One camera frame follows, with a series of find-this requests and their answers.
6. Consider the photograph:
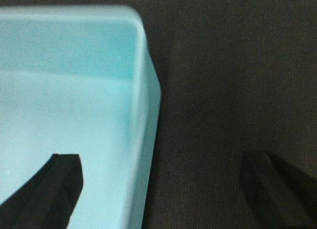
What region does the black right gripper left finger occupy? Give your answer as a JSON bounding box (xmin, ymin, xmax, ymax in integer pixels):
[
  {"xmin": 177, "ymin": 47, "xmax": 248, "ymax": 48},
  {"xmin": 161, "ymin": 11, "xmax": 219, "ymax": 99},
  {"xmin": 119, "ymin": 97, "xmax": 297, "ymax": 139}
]
[{"xmin": 0, "ymin": 154, "xmax": 84, "ymax": 229}]

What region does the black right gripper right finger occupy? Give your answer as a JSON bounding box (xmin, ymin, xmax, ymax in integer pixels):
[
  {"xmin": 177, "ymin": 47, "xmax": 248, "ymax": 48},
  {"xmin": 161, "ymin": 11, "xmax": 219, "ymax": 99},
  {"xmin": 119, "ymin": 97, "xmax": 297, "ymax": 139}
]
[{"xmin": 241, "ymin": 151, "xmax": 317, "ymax": 229}]

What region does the light blue plastic bin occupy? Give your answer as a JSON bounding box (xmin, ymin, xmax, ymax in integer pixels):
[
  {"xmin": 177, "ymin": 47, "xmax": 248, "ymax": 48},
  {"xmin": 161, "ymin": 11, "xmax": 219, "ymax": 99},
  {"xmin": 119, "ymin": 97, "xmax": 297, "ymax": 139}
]
[{"xmin": 0, "ymin": 5, "xmax": 161, "ymax": 229}]

